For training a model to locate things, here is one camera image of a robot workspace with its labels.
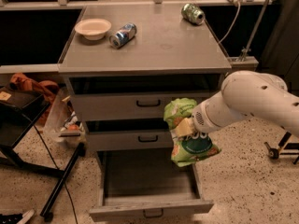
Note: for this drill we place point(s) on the black tripod wheel base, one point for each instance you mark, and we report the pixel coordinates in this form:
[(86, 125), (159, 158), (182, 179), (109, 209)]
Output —
[(285, 147)]

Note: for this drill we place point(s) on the grey bottom drawer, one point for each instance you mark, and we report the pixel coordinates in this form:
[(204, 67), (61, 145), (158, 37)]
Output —
[(145, 183)]

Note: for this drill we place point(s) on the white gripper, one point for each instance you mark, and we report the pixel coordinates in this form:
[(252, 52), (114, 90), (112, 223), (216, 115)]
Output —
[(201, 119)]

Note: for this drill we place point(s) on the clear plastic bag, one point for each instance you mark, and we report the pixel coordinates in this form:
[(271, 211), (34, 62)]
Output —
[(62, 125)]

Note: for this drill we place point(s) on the white paper bowl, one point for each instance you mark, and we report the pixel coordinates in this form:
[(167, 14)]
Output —
[(93, 29)]

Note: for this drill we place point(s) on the blue soda can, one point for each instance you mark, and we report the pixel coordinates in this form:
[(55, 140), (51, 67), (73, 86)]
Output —
[(123, 35)]

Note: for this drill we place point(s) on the dark grey cabinet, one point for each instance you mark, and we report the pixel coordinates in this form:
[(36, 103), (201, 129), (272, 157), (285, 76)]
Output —
[(281, 54)]

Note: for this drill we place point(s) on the green rice chip bag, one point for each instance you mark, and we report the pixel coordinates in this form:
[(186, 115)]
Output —
[(188, 149)]

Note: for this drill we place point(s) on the grey top drawer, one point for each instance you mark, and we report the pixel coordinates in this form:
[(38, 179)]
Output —
[(135, 105)]

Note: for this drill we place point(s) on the green soda can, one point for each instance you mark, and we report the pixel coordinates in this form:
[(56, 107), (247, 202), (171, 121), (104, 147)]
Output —
[(193, 14)]

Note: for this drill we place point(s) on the grey drawer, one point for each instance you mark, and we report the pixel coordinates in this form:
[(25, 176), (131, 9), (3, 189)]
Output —
[(135, 105), (129, 140), (145, 183)]

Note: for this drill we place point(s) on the black metal cart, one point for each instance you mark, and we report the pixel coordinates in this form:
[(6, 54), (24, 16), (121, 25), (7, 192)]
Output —
[(19, 112)]

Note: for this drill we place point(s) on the grey middle drawer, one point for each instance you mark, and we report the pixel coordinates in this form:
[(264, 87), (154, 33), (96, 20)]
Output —
[(129, 140)]

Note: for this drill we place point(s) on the grey drawer cabinet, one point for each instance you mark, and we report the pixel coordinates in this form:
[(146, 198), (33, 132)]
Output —
[(166, 54)]

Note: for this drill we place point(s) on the metal stand pole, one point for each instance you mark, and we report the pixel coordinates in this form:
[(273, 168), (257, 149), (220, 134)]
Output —
[(244, 52)]

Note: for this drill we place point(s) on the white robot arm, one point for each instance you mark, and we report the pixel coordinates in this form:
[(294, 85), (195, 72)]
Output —
[(243, 95)]

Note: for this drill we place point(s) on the orange cloth bag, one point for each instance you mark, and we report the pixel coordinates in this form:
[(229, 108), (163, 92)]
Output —
[(49, 89)]

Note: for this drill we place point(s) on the black white shoe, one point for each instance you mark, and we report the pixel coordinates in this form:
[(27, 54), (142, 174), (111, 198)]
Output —
[(21, 218)]

